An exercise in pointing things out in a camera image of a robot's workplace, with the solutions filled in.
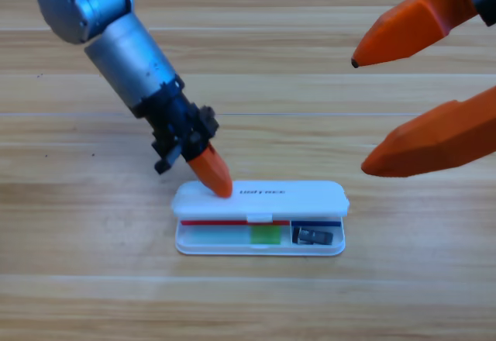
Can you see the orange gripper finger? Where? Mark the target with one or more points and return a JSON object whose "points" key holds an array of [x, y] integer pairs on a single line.
{"points": [[434, 143]]}

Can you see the white Unitree pencil case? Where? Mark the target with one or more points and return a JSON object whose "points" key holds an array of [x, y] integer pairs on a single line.
{"points": [[302, 201]]}

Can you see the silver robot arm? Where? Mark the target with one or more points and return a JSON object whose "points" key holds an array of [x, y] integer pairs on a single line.
{"points": [[124, 58]]}

